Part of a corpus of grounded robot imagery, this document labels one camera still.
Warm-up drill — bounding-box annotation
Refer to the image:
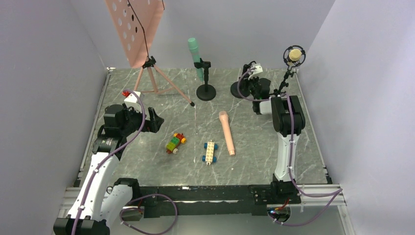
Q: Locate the black shock-mount tripod stand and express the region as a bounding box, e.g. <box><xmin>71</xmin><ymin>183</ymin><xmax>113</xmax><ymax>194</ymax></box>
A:
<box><xmin>270</xmin><ymin>45</ymin><xmax>306</xmax><ymax>98</ymax></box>

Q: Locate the yellow cream microphone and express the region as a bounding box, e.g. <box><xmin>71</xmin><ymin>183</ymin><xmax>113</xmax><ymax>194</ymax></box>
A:
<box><xmin>288</xmin><ymin>48</ymin><xmax>302</xmax><ymax>62</ymax></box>

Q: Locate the black round-base mic stand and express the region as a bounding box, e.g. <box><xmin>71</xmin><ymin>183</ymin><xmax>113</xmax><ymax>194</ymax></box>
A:
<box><xmin>194</xmin><ymin>58</ymin><xmax>216</xmax><ymax>101</ymax></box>

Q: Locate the teal green microphone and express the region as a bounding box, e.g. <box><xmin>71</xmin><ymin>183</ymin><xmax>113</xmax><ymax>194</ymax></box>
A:
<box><xmin>187</xmin><ymin>37</ymin><xmax>204</xmax><ymax>81</ymax></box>

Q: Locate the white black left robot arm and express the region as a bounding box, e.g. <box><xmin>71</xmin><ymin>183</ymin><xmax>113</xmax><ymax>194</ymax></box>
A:
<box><xmin>53</xmin><ymin>103</ymin><xmax>164</xmax><ymax>235</ymax></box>

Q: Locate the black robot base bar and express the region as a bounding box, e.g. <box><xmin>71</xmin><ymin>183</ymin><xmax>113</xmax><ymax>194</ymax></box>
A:
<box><xmin>133</xmin><ymin>183</ymin><xmax>301</xmax><ymax>218</ymax></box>

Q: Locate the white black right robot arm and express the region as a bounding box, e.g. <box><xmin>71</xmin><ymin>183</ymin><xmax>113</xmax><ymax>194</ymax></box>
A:
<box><xmin>231</xmin><ymin>70</ymin><xmax>305</xmax><ymax>196</ymax></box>

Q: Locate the pink music stand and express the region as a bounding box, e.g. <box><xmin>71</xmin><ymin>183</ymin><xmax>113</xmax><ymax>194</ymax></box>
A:
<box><xmin>105</xmin><ymin>0</ymin><xmax>195</xmax><ymax>107</ymax></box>

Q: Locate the red green brick car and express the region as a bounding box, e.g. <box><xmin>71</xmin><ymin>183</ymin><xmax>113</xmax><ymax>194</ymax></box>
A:
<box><xmin>165</xmin><ymin>133</ymin><xmax>187</xmax><ymax>154</ymax></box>

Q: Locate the pink microphone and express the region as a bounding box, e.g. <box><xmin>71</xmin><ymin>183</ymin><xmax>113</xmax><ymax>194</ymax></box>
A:
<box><xmin>219</xmin><ymin>111</ymin><xmax>235</xmax><ymax>156</ymax></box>

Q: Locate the white blue brick car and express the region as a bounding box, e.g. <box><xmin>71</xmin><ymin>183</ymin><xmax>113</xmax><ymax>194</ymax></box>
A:
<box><xmin>202</xmin><ymin>141</ymin><xmax>218</xmax><ymax>165</ymax></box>

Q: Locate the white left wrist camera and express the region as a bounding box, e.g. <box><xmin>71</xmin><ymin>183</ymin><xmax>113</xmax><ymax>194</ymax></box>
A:
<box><xmin>122</xmin><ymin>91</ymin><xmax>144</xmax><ymax>107</ymax></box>

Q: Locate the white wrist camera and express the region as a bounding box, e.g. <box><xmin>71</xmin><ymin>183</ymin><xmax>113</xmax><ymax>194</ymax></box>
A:
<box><xmin>122</xmin><ymin>91</ymin><xmax>144</xmax><ymax>107</ymax></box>
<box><xmin>248</xmin><ymin>64</ymin><xmax>263</xmax><ymax>79</ymax></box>

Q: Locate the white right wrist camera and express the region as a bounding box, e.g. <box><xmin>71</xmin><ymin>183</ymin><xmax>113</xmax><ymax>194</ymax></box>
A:
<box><xmin>248</xmin><ymin>64</ymin><xmax>263</xmax><ymax>79</ymax></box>

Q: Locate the aluminium table edge rail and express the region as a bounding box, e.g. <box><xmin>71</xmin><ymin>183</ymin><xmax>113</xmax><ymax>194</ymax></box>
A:
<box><xmin>79</xmin><ymin>67</ymin><xmax>115</xmax><ymax>173</ymax></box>

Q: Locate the front aluminium rail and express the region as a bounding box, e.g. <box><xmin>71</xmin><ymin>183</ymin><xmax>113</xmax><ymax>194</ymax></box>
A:
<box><xmin>63</xmin><ymin>184</ymin><xmax>346</xmax><ymax>212</ymax></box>

